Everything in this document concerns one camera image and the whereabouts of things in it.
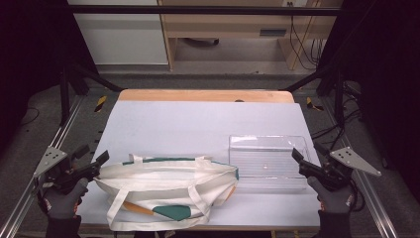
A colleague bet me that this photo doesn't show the cream canvas tote bag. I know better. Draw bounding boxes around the cream canvas tote bag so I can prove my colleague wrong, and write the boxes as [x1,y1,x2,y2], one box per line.
[93,153,240,232]

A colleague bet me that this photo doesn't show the yellow black tape strip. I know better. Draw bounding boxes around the yellow black tape strip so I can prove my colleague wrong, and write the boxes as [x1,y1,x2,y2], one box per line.
[305,96,325,113]
[94,95,109,114]

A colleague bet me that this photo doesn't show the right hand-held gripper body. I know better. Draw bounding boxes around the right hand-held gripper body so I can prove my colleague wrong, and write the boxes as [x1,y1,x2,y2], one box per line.
[298,146,382,193]

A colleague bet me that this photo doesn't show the white cabinet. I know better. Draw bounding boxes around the white cabinet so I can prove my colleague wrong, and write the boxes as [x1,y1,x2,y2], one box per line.
[66,0,169,65]

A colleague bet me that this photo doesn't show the person's left hand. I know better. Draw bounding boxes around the person's left hand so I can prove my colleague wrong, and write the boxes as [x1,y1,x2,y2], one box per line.
[38,178,90,219]

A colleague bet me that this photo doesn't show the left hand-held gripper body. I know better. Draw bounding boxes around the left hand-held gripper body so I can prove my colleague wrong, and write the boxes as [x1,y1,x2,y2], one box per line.
[33,145,101,196]

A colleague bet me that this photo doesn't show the person's right hand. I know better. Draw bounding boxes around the person's right hand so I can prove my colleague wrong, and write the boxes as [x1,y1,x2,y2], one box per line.
[306,176,357,214]

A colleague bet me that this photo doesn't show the clear plastic storage box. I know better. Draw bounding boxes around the clear plastic storage box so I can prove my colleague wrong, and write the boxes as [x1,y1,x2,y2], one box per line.
[228,134,312,191]

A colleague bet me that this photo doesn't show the black curtain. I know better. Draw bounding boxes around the black curtain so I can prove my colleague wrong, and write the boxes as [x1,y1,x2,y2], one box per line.
[317,0,420,201]
[0,0,99,157]

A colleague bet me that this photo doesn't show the white table mat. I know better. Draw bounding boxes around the white table mat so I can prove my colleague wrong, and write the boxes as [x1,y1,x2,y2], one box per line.
[76,100,322,230]

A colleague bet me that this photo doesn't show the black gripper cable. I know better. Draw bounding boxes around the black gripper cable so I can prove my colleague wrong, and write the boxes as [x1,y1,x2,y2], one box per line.
[349,182,367,213]

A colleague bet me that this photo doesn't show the thin black floor cable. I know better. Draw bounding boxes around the thin black floor cable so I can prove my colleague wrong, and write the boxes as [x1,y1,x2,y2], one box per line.
[19,106,41,127]

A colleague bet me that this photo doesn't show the black frame strut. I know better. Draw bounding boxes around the black frame strut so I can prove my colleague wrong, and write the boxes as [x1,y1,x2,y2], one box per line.
[280,63,347,129]
[58,61,124,127]

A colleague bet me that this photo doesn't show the black hanging cables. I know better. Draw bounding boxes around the black hanging cables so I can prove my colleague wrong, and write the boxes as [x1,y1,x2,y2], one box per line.
[288,2,327,71]

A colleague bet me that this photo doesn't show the black floor cables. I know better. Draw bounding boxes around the black floor cables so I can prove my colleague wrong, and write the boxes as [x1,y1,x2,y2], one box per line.
[310,81,364,151]

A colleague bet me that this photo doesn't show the black horizontal frame bar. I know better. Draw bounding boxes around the black horizontal frame bar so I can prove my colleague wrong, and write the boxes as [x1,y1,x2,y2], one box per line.
[65,4,345,17]

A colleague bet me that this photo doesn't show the aluminium rail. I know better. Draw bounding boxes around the aluminium rail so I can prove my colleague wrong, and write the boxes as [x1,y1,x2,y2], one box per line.
[0,94,85,238]
[321,96,399,238]

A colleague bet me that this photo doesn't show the light wooden desk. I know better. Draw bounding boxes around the light wooden desk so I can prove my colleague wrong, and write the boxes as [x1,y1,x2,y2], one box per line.
[157,0,345,71]

